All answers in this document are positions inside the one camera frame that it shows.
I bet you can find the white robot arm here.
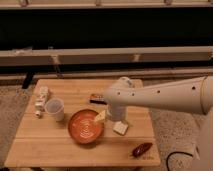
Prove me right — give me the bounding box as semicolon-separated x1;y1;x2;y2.
103;76;213;171

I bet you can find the translucent plastic cup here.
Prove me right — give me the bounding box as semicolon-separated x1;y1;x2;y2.
45;98;64;121

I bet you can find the dark rectangular snack bar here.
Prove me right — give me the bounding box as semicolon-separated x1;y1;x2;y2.
90;94;106;105

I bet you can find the white sponge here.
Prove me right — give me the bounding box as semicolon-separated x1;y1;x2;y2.
113;121;128;135

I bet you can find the orange ceramic bowl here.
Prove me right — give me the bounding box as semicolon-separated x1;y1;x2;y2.
68;109;104;144

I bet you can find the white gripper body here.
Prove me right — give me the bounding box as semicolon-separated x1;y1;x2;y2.
107;105;126;122

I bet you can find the black cable on floor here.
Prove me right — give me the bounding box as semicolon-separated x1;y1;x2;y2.
165;150;196;171

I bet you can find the dark red chili pepper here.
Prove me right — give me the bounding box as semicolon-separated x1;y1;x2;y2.
131;142;152;158

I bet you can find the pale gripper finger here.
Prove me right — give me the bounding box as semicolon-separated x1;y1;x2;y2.
94;110;106;123

